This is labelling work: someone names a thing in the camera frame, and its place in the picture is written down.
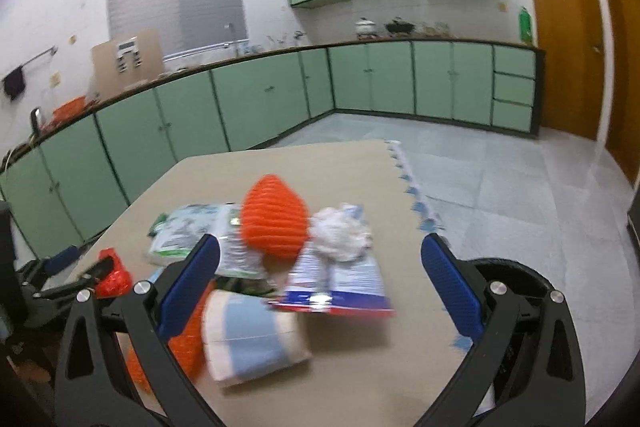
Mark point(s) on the black wok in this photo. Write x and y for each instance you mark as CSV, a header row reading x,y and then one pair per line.
x,y
399,28

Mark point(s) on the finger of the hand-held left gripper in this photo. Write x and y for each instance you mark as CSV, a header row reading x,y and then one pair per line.
x,y
75,288
62,258

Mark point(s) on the orange basin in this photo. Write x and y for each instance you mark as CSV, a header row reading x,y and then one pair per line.
x,y
70,111

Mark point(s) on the green base cabinets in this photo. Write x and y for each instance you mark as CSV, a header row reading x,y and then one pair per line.
x,y
250,97

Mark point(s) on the orange foam fruit net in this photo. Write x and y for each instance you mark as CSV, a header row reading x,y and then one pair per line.
x,y
272,217
187,352

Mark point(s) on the cardboard sheet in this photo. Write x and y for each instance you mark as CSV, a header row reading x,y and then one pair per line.
x,y
147,54

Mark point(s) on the clear plastic wrapper green print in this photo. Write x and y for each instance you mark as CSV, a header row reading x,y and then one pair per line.
x,y
236,257

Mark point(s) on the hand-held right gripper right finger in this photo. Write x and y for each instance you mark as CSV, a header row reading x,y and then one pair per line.
x,y
450,287

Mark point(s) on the beige table mat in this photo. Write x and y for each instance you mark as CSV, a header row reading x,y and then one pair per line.
x,y
350,357

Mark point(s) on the red mesh item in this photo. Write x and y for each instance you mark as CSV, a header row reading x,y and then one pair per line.
x,y
117,282

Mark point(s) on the blue and white paper cup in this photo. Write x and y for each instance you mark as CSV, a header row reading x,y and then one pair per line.
x,y
250,337

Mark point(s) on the blue and red snack wrapper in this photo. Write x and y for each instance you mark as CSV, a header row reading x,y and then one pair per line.
x,y
350,284

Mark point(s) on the dark towel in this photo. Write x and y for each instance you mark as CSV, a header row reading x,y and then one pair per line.
x,y
14,83

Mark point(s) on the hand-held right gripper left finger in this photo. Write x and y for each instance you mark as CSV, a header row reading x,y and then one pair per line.
x,y
192,279

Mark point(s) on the green bottle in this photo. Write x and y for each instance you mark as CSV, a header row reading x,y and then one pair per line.
x,y
526,29

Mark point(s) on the dark green wrapper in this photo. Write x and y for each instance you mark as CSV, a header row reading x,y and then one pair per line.
x,y
247,287

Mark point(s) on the wooden door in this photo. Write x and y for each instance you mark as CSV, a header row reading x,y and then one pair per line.
x,y
627,82
565,47

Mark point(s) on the white pot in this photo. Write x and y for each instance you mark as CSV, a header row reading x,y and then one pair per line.
x,y
365,28

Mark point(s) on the green and white packet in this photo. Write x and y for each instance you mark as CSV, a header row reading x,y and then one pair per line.
x,y
182,227

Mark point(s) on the white crumpled tissue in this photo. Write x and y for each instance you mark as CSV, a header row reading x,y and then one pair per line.
x,y
337,234

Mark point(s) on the metal towel rail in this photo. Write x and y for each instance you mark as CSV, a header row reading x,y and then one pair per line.
x,y
37,58

